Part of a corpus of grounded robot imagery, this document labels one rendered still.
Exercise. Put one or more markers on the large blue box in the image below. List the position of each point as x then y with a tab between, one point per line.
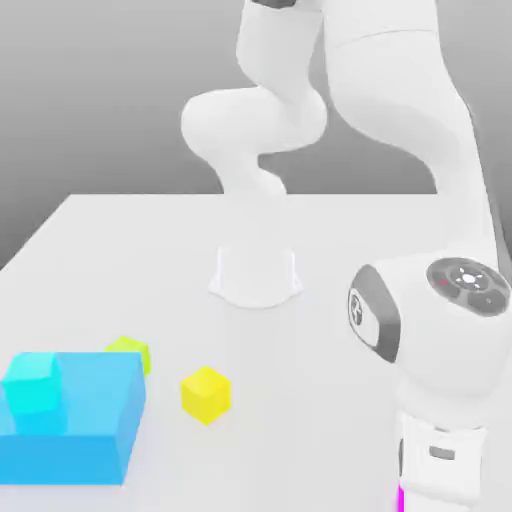
96	400

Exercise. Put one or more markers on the small magenta cube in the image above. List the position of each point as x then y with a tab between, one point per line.
400	498

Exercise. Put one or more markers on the small yellow cube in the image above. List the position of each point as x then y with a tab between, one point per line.
206	394

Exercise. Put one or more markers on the small lime green cube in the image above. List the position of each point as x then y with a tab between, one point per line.
134	346

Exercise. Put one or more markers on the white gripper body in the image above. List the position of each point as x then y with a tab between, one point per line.
440	480

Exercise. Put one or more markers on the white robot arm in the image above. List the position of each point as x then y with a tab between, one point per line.
400	100

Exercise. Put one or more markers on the small cyan cube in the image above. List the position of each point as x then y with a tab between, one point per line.
34	386

